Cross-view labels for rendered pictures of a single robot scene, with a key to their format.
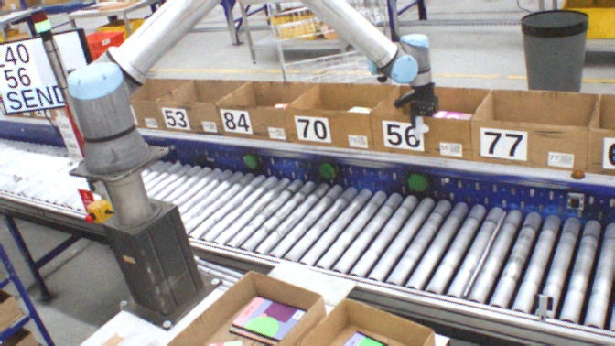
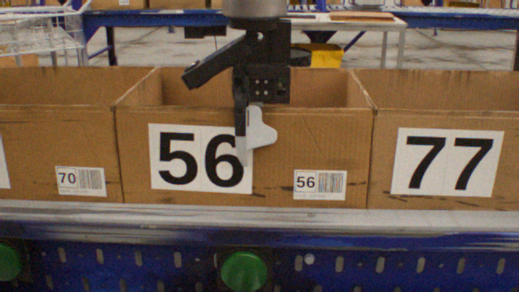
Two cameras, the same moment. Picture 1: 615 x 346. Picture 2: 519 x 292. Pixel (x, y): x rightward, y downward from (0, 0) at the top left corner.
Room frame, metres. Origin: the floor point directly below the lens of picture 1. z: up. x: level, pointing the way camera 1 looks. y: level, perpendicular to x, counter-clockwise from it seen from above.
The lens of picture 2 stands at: (1.29, -0.07, 1.26)
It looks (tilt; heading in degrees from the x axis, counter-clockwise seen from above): 21 degrees down; 326
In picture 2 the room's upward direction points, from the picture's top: straight up
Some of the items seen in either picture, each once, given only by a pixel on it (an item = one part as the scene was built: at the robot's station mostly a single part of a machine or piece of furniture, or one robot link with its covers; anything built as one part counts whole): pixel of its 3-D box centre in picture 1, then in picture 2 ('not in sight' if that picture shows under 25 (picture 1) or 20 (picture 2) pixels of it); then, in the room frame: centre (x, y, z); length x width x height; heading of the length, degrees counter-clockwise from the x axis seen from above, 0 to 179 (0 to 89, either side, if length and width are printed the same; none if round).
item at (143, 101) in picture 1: (152, 102); not in sight; (2.93, 0.74, 0.96); 0.39 x 0.29 x 0.17; 53
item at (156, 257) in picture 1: (155, 255); not in sight; (1.52, 0.53, 0.91); 0.26 x 0.26 x 0.33; 49
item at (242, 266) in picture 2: (416, 183); (243, 273); (1.82, -0.39, 0.81); 0.07 x 0.01 x 0.07; 53
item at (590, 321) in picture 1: (604, 275); not in sight; (1.22, -0.80, 0.72); 0.52 x 0.05 x 0.05; 143
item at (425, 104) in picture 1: (423, 98); (260, 61); (1.87, -0.45, 1.12); 0.09 x 0.08 x 0.12; 54
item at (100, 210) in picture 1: (104, 213); not in sight; (2.02, 0.84, 0.84); 0.15 x 0.09 x 0.07; 53
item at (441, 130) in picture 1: (432, 121); (248, 129); (2.00, -0.52, 0.96); 0.39 x 0.29 x 0.17; 53
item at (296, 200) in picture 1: (280, 217); not in sight; (1.92, 0.14, 0.72); 0.52 x 0.05 x 0.05; 143
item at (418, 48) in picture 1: (415, 53); not in sight; (1.87, -0.45, 1.29); 0.10 x 0.09 x 0.12; 100
